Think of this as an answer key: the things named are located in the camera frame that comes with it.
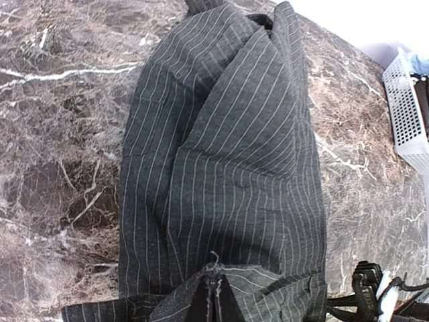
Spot black pinstriped long sleeve shirt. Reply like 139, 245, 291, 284
62, 1, 327, 321

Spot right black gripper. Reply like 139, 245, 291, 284
327, 261, 428, 322

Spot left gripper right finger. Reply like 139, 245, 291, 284
217, 274, 245, 322

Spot light blue shirt in basket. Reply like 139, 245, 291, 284
406, 52, 429, 75

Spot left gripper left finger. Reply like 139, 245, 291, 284
184, 274, 213, 322

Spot white perforated plastic basket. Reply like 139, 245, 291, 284
382, 48, 428, 174

